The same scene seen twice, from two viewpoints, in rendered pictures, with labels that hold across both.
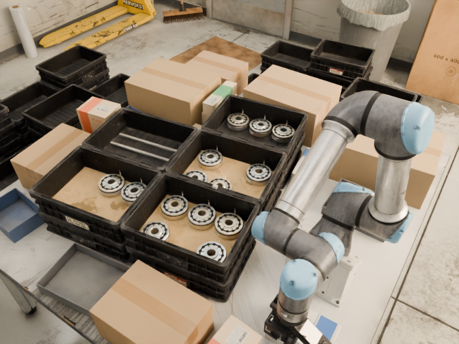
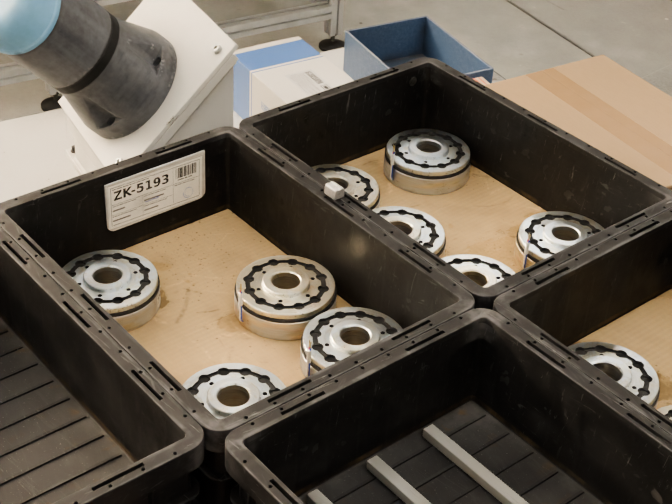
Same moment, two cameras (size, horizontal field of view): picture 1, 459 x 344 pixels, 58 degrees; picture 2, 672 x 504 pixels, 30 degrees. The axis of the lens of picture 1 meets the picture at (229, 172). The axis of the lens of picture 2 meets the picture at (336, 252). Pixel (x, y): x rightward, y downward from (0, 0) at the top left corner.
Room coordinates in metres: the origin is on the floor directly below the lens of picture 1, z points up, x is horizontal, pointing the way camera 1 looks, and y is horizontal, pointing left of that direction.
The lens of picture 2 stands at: (2.06, 0.51, 1.63)
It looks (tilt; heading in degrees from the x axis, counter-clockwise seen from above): 36 degrees down; 205
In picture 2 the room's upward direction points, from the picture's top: 3 degrees clockwise
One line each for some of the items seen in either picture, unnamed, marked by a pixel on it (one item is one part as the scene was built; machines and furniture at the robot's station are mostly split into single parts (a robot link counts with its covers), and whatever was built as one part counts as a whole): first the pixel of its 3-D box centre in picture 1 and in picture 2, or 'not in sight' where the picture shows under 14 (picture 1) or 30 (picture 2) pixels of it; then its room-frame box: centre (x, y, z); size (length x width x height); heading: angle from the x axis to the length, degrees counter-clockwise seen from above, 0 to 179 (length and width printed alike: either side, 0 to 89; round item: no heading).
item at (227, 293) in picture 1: (194, 244); not in sight; (0.95, 0.13, 0.76); 0.40 x 0.30 x 0.12; 66
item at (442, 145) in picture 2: (211, 252); (428, 148); (0.84, 0.06, 0.86); 0.05 x 0.05 x 0.01
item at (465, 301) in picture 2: (227, 164); (224, 263); (1.23, 0.01, 0.92); 0.40 x 0.30 x 0.02; 66
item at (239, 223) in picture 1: (229, 223); (334, 189); (0.97, 0.00, 0.86); 0.10 x 0.10 x 0.01
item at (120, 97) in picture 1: (119, 111); not in sight; (2.46, 0.78, 0.31); 0.40 x 0.30 x 0.34; 146
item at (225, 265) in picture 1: (191, 216); (451, 168); (0.95, 0.13, 0.92); 0.40 x 0.30 x 0.02; 66
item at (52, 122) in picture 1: (73, 134); not in sight; (2.13, 1.00, 0.37); 0.40 x 0.30 x 0.45; 146
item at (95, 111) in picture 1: (100, 113); not in sight; (1.62, 0.60, 0.89); 0.16 x 0.12 x 0.07; 66
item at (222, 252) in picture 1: (211, 254); (428, 151); (0.84, 0.06, 0.86); 0.10 x 0.10 x 0.01
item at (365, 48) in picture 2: not in sight; (416, 69); (0.42, -0.12, 0.74); 0.20 x 0.15 x 0.07; 54
